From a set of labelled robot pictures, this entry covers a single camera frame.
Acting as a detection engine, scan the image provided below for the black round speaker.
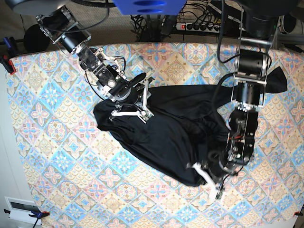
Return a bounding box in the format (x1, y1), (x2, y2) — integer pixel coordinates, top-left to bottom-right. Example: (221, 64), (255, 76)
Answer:
(23, 24), (50, 53)

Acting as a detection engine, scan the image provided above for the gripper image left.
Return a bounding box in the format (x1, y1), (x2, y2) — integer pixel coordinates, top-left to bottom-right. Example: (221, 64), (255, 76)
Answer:
(114, 73), (146, 104)

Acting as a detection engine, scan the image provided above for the orange clamp lower right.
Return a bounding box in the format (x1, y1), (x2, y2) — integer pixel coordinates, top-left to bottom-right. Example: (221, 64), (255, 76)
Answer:
(294, 211), (304, 217)

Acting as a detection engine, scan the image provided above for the blue clamp lower left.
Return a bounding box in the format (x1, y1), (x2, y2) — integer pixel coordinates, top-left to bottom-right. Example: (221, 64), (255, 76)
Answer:
(4, 209), (50, 228)

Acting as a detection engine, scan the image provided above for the white wall vent box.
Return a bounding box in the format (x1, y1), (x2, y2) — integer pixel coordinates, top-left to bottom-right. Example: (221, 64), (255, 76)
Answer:
(4, 197), (39, 225)

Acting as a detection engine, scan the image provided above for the white round device upper right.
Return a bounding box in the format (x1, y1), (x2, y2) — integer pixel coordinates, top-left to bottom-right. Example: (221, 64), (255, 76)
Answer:
(282, 14), (297, 33)

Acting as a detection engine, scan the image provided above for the white power strip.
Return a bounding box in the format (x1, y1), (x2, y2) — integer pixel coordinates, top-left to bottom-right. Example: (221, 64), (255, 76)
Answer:
(175, 22), (220, 33)

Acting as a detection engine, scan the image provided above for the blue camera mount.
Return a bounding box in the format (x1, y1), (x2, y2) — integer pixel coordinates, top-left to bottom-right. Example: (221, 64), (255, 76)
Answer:
(113, 0), (187, 16)

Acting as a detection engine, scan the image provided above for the patterned tablecloth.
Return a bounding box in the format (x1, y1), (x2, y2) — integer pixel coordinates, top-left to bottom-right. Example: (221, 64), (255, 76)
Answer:
(5, 51), (304, 228)

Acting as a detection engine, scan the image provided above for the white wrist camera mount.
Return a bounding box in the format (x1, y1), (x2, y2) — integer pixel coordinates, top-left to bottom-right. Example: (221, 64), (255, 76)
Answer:
(186, 162), (224, 201)
(109, 77), (154, 124)

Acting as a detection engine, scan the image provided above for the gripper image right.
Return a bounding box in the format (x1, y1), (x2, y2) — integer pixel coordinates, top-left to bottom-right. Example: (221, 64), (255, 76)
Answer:
(206, 152), (240, 183)

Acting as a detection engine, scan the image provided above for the red black clamp upper left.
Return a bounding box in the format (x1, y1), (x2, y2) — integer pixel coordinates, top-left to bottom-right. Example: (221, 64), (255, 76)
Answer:
(0, 37), (16, 75)

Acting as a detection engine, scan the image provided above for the black t-shirt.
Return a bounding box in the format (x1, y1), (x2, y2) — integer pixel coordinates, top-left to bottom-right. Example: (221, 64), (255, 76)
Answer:
(94, 66), (287, 187)

